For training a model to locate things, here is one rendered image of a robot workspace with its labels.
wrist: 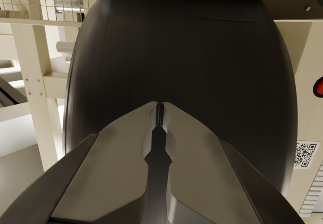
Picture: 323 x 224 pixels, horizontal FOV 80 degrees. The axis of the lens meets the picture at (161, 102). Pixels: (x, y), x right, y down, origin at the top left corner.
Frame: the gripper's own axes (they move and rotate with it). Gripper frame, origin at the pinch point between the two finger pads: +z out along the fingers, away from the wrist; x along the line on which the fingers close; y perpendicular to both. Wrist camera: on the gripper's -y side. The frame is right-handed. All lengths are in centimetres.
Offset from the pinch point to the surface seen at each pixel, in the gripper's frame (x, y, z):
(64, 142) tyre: -11.2, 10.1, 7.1
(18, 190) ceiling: -220, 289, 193
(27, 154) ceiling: -264, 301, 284
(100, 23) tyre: -7.5, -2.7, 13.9
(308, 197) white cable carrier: 40, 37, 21
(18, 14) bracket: -57, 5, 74
